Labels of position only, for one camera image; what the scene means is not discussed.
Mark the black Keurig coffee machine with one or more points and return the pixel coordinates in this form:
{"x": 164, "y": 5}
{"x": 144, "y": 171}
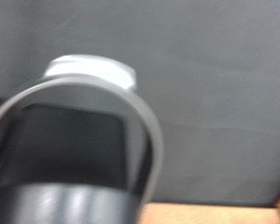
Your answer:
{"x": 68, "y": 146}

